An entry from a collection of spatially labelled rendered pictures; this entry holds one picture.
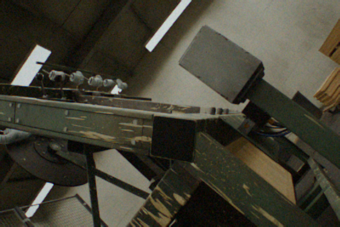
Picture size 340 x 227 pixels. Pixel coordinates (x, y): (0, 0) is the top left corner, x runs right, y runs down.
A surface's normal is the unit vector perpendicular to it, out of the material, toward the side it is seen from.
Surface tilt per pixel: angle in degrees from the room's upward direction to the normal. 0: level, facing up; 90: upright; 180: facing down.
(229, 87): 90
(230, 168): 90
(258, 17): 90
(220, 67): 90
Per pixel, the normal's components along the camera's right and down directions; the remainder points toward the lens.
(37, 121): -0.38, 0.01
